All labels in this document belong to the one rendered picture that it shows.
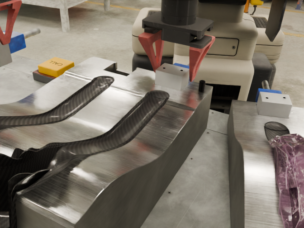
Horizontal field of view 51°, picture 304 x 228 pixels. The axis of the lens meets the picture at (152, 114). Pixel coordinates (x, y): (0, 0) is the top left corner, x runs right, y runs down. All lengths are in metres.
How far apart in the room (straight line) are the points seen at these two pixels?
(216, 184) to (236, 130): 0.09
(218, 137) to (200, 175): 0.11
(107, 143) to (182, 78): 0.18
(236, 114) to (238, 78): 0.34
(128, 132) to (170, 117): 0.07
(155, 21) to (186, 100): 0.13
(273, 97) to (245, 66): 0.33
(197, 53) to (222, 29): 0.39
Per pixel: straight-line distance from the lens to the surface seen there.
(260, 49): 1.20
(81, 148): 0.39
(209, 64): 0.89
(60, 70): 0.76
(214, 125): 0.63
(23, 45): 0.65
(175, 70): 0.55
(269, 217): 0.37
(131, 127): 0.47
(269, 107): 0.58
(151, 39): 0.54
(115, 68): 0.65
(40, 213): 0.30
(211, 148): 0.57
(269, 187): 0.39
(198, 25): 0.52
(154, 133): 0.45
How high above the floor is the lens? 1.15
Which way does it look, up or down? 33 degrees down
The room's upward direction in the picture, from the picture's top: 2 degrees clockwise
